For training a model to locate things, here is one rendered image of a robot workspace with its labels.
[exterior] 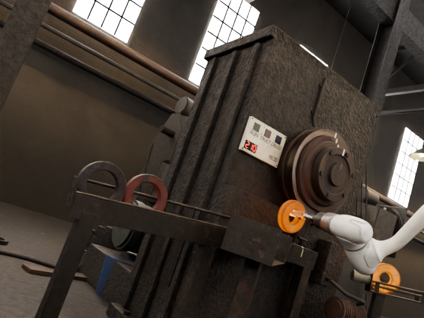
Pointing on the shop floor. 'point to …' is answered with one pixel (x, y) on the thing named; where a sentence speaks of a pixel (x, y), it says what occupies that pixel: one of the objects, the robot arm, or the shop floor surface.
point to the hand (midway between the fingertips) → (293, 212)
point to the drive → (91, 265)
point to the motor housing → (343, 308)
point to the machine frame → (245, 175)
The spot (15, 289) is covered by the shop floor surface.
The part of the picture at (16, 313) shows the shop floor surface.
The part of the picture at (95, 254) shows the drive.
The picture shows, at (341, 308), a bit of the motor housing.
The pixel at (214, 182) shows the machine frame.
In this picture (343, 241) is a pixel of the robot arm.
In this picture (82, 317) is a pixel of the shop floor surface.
